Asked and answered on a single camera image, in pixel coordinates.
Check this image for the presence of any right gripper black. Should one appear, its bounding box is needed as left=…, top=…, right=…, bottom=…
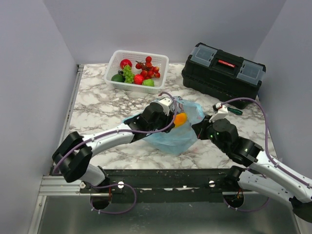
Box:
left=192, top=115, right=228, bottom=153

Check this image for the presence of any light blue plastic bag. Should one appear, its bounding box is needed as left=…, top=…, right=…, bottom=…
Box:
left=123, top=96, right=205, bottom=155

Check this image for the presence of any red fake peach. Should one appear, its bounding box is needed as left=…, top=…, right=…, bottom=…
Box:
left=133, top=74, right=145, bottom=85

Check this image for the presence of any red fake cherry bunch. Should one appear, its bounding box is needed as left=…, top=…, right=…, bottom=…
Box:
left=135, top=56, right=160, bottom=79

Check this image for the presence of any green fake grape bunch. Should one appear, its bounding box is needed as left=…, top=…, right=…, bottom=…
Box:
left=122, top=65, right=135, bottom=84

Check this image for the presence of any dark green fake lime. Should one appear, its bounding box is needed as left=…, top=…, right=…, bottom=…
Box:
left=111, top=74, right=125, bottom=82

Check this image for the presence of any red fake apple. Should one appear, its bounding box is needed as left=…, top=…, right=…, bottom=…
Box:
left=120, top=59, right=132, bottom=69

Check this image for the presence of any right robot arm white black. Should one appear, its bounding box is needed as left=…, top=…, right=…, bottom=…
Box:
left=192, top=117, right=312, bottom=222

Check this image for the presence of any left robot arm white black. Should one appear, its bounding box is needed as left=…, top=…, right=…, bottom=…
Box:
left=52, top=98, right=177, bottom=193

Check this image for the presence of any green fake fruit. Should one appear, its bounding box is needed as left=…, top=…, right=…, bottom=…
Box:
left=142, top=79, right=155, bottom=87

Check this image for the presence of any white plastic basket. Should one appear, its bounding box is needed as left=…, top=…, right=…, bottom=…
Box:
left=104, top=50, right=169, bottom=94

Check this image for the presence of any black plastic toolbox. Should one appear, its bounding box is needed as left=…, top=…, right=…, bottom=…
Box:
left=181, top=42, right=266, bottom=102

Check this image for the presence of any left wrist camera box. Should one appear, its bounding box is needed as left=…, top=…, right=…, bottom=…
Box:
left=157, top=97, right=175, bottom=116

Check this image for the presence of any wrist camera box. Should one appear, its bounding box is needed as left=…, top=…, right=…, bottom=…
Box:
left=157, top=97, right=175, bottom=116
left=209, top=102, right=228, bottom=122

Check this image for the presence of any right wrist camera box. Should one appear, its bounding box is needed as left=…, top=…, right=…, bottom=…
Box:
left=209, top=102, right=228, bottom=122

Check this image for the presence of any green handled screwdriver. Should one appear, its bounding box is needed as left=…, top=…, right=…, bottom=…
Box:
left=227, top=107, right=243, bottom=116

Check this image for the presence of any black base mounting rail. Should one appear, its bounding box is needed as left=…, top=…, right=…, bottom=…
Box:
left=80, top=166, right=244, bottom=203

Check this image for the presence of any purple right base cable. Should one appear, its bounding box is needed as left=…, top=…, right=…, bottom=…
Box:
left=225, top=168, right=271, bottom=212

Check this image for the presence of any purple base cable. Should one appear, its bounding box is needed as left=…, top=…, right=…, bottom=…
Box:
left=90, top=183, right=137, bottom=215
left=225, top=168, right=271, bottom=212

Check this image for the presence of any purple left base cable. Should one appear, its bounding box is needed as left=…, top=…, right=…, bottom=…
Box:
left=90, top=183, right=137, bottom=215

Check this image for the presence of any aluminium frame profile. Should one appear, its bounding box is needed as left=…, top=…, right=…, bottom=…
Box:
left=39, top=176, right=81, bottom=196

